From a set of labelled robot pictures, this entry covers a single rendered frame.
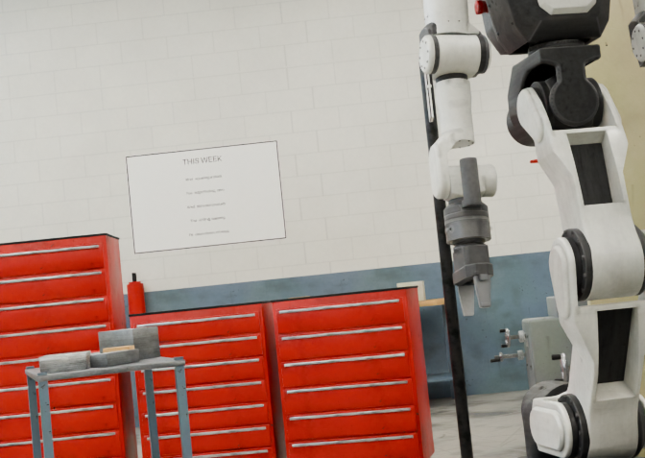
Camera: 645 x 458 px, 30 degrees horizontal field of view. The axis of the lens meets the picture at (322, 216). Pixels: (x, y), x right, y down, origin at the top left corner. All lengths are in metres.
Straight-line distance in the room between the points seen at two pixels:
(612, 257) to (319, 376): 4.13
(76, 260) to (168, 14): 5.03
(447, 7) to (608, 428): 0.89
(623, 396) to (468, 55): 0.74
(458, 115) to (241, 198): 8.57
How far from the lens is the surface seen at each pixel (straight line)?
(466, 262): 2.33
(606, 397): 2.45
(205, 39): 11.18
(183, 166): 11.04
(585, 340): 2.36
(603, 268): 2.34
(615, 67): 3.65
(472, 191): 2.34
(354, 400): 6.33
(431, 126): 5.99
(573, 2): 2.49
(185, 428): 4.21
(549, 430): 2.53
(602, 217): 2.37
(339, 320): 6.32
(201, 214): 10.97
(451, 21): 2.46
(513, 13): 2.50
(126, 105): 11.21
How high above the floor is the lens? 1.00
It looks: 4 degrees up
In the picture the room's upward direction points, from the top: 6 degrees counter-clockwise
